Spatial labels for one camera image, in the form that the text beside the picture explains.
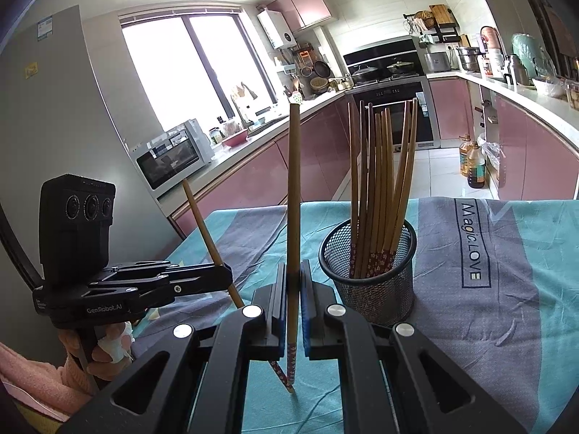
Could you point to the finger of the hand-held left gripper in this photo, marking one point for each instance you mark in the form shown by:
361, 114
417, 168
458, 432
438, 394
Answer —
199, 282
144, 271

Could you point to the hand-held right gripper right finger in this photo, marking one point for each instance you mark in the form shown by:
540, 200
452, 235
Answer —
316, 316

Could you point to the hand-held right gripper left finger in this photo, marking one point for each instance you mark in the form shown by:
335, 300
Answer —
271, 307

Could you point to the patterned-end wooden chopstick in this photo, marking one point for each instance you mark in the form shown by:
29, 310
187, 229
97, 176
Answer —
294, 190
201, 221

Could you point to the black mesh chopstick holder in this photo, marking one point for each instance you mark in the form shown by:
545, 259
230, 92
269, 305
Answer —
380, 298

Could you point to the bundle of wooden chopsticks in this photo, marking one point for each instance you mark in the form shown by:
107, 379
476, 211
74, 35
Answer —
384, 190

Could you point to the person's left forearm pink sleeve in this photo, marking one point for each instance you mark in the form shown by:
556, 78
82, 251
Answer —
36, 379

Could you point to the person's left hand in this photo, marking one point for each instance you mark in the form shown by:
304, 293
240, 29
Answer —
103, 361

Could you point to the grey refrigerator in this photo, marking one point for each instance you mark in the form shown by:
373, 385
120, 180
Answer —
68, 122

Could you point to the white countertop oven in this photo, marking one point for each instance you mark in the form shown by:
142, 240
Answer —
172, 158

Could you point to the red bowl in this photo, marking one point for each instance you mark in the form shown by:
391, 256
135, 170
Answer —
235, 138

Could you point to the teal and grey tablecloth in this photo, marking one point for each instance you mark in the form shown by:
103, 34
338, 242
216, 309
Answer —
497, 303

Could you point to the kitchen window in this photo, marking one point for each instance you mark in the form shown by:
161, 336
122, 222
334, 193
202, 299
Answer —
181, 77

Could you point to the cooking oil bottle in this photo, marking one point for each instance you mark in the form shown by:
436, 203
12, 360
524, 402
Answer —
472, 165

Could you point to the black built-in oven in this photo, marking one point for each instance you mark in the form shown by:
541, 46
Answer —
429, 126

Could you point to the white plastic bag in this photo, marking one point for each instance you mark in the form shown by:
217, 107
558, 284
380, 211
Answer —
492, 153

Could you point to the black lidded wok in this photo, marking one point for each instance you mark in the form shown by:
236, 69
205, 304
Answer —
364, 74

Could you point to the black range hood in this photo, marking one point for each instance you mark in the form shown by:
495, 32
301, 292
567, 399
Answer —
382, 59

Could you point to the pink kitchen cabinets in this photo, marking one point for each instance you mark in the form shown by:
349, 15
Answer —
520, 144

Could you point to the steel rice cooker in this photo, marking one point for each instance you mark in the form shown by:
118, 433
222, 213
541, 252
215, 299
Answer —
438, 62

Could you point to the steel cooking pot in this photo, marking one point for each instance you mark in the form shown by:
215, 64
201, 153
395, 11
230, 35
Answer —
469, 58

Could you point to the white kitchen countertop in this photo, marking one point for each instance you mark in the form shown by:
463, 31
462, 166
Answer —
543, 108

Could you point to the steel thermos jug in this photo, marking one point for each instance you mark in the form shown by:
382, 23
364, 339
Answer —
519, 70

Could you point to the pink tall appliance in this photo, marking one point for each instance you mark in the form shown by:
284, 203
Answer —
492, 49

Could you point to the white bowl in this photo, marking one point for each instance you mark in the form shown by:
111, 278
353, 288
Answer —
548, 87

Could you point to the green covered jar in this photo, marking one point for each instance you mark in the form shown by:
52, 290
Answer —
529, 52

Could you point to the white wall water heater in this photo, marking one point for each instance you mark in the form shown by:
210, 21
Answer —
278, 29

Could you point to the pink wall cabinets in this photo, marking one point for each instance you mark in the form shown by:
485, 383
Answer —
307, 4

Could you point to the wall rack with cutting board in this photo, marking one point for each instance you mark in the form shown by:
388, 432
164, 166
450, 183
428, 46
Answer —
436, 22

